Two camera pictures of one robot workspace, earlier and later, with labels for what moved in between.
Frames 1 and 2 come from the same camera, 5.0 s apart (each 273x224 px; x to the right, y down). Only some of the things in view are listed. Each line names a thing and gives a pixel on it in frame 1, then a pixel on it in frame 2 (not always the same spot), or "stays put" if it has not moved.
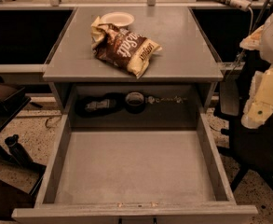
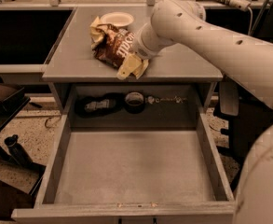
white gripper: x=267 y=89 to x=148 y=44
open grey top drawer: x=135 y=175 stays put
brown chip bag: x=122 y=48 stays put
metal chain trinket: x=152 y=100 stays put
